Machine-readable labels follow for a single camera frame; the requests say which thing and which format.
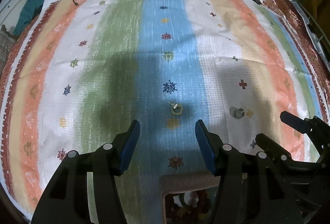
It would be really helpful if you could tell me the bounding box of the silver metal tin box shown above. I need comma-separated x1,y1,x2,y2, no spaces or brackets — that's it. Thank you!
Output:
159,171,220,223

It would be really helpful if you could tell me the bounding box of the grey checked pillow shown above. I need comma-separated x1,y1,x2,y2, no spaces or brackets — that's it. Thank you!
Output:
0,24,18,73

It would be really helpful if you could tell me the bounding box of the silver ring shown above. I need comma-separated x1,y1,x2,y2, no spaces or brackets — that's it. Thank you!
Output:
229,106,246,120

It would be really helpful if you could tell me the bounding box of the striped colourful cloth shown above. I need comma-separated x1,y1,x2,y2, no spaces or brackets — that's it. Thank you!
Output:
1,0,329,223

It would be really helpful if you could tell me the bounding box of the metal bed rail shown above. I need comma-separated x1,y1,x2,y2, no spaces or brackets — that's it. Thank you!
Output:
291,1,329,63

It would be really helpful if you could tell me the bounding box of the gold ring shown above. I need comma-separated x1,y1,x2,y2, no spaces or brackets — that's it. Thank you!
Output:
167,101,184,116

